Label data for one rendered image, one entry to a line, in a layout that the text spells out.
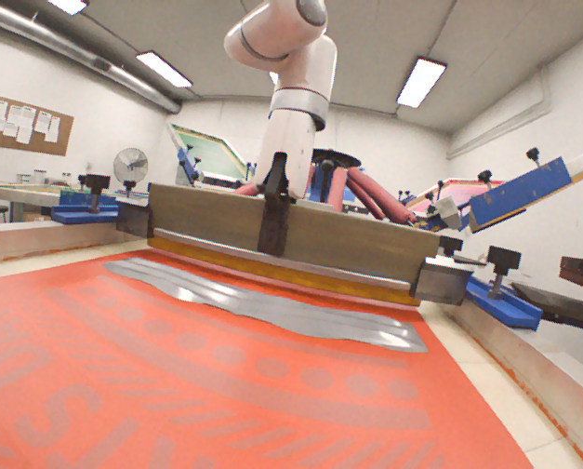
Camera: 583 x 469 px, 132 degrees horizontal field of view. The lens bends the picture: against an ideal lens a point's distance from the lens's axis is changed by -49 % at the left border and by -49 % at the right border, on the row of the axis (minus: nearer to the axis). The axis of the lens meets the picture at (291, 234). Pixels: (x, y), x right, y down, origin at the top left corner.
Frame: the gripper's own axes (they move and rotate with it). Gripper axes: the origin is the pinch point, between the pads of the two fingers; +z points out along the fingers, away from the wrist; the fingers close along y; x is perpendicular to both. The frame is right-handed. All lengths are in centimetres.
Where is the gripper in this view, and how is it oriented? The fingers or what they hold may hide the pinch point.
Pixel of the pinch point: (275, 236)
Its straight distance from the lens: 32.8
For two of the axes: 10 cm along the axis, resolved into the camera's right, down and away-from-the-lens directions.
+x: 9.7, 1.9, -1.5
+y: -1.7, 0.8, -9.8
